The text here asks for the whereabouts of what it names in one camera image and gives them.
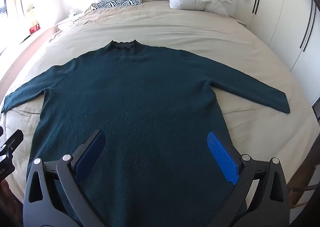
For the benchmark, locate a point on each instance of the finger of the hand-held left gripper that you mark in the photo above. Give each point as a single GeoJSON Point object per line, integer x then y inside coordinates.
{"type": "Point", "coordinates": [13, 140]}

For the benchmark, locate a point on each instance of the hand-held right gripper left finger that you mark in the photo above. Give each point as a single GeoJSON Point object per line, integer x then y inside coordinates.
{"type": "Point", "coordinates": [90, 154]}

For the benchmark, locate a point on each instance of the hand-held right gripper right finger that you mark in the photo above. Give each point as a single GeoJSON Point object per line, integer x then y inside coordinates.
{"type": "Point", "coordinates": [221, 154]}

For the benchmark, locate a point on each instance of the white wardrobe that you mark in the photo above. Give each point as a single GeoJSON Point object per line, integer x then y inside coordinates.
{"type": "Point", "coordinates": [280, 4]}

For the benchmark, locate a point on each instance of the red box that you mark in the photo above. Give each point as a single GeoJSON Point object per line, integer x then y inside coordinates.
{"type": "Point", "coordinates": [34, 29]}

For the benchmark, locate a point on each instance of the white nightstand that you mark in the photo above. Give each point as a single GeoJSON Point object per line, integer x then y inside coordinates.
{"type": "Point", "coordinates": [67, 20]}

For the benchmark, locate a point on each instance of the zebra print pillow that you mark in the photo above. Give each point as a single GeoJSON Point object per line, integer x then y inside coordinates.
{"type": "Point", "coordinates": [120, 2]}

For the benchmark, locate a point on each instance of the bed with beige sheet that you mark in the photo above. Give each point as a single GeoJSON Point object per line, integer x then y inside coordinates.
{"type": "Point", "coordinates": [180, 29]}

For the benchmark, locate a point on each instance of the dark green sweater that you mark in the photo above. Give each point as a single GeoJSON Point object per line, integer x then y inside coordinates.
{"type": "Point", "coordinates": [137, 92]}

